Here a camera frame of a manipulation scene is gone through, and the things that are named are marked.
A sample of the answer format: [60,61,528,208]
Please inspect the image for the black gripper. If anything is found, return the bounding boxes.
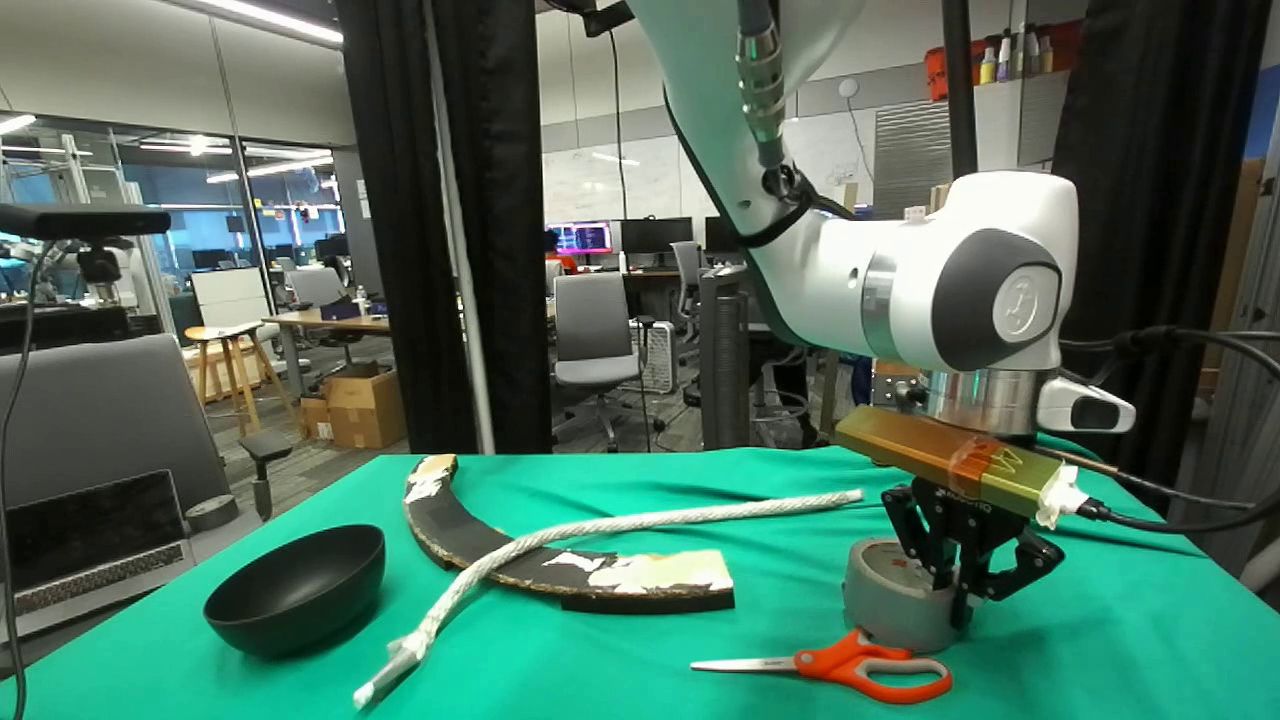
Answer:
[879,482,1063,629]

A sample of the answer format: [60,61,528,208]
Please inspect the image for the gray tape roll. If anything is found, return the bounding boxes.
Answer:
[845,538,963,658]

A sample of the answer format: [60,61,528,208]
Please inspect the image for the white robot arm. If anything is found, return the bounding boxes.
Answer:
[624,0,1136,629]

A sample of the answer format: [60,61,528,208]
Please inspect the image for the black bowl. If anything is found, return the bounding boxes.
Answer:
[204,525,385,662]

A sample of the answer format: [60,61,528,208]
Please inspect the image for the gray office chair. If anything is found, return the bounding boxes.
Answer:
[553,274,643,444]

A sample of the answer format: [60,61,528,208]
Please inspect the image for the curved black wooden board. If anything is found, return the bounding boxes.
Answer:
[404,457,737,617]

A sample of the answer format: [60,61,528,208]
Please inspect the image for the green tablecloth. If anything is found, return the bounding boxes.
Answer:
[0,457,1280,720]

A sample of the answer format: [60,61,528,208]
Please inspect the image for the black curtain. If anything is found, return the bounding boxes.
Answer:
[335,0,553,452]

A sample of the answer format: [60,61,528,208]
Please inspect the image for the black laptop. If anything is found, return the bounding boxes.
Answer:
[12,470,192,641]

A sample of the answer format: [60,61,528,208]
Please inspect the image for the orange handled scissors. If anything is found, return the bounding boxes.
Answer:
[691,631,951,706]

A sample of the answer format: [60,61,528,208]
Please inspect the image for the white braided rope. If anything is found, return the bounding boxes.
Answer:
[348,484,868,718]

